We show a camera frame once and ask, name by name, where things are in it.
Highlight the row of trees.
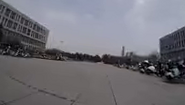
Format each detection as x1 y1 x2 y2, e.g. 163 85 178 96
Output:
44 46 158 71

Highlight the tall thin tower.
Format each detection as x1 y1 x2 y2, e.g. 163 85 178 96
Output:
120 45 126 58

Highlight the grey paved plaza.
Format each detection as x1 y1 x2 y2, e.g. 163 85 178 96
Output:
0 51 185 105

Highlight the row of parked scooters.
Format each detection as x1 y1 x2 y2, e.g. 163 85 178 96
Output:
116 47 185 85
0 43 68 64

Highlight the long pale windowed building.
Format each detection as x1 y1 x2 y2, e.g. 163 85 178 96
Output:
0 0 54 54

